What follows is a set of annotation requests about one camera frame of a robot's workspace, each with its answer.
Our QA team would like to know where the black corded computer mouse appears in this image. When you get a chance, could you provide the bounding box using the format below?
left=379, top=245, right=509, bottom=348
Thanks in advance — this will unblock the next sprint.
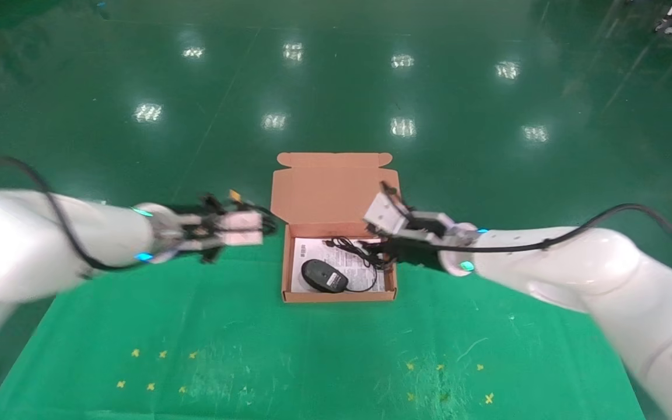
left=301, top=236, right=396, bottom=294

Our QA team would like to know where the open brown cardboard box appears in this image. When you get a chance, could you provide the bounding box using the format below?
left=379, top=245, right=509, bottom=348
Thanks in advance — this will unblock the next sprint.
left=269, top=152, right=402, bottom=303

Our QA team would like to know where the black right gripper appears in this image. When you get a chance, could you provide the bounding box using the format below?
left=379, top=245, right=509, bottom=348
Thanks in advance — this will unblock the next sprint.
left=370, top=235, right=446, bottom=271

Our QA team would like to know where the white printed instruction sheet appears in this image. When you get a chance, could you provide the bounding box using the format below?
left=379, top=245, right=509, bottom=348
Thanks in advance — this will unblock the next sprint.
left=289, top=236, right=384, bottom=293

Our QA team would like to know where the green table cloth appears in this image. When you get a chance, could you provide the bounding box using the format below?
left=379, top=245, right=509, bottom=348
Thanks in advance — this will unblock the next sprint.
left=0, top=245, right=646, bottom=420

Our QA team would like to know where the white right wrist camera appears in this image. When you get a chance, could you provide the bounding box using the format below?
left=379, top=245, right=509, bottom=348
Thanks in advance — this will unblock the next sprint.
left=363, top=192, right=456, bottom=240

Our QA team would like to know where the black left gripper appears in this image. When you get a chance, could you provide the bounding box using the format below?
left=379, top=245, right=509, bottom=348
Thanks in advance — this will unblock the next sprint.
left=198, top=205, right=278, bottom=265

